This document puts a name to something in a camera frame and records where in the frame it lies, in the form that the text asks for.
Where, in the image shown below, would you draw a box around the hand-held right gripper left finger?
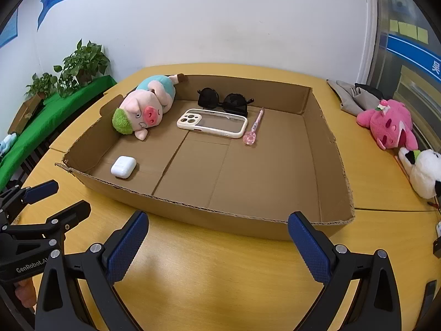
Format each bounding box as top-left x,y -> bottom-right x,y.
34,210 -> 149,331

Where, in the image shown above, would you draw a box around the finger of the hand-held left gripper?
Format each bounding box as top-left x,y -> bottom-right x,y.
0,201 -> 92,249
0,180 -> 60,227

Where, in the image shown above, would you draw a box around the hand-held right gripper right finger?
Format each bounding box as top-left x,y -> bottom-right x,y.
287,211 -> 403,331

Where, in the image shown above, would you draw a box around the white earbuds case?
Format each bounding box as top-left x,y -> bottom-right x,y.
111,155 -> 137,179

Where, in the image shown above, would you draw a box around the shallow cardboard box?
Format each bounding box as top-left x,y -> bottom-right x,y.
55,74 -> 355,241

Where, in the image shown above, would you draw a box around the pink pig plush toy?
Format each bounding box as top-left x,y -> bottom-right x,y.
111,73 -> 188,141

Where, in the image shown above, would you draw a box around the pink pen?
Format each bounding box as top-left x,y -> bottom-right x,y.
242,107 -> 265,146

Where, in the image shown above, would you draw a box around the person's left hand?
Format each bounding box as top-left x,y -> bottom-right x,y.
15,280 -> 37,314

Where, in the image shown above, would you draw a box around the light blue plush toy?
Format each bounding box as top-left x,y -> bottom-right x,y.
0,134 -> 17,156

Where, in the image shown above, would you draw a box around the green table cloth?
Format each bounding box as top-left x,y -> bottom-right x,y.
0,75 -> 118,188

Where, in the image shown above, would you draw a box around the small brown cardboard box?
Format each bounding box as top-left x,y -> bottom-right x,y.
7,93 -> 45,135

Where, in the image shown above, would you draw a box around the small potted green plant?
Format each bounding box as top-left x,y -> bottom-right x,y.
25,72 -> 58,99

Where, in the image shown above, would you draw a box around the large potted green plant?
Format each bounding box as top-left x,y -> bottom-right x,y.
57,39 -> 111,98

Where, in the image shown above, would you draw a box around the white clear phone case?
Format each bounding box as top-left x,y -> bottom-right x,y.
177,108 -> 249,139

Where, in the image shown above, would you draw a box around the white panda plush toy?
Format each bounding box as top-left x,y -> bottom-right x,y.
399,146 -> 441,199

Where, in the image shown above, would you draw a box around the magenta bear plush toy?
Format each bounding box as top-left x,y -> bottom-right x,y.
356,99 -> 419,150

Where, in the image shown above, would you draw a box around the grey cloth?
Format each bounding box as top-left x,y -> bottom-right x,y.
327,79 -> 393,115

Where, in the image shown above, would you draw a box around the black sunglasses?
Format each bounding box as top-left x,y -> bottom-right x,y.
197,87 -> 255,118

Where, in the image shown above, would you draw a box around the blue door stripe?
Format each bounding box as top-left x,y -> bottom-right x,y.
386,33 -> 441,83

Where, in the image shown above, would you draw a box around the blue framed wall poster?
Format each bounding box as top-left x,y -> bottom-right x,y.
0,7 -> 19,49

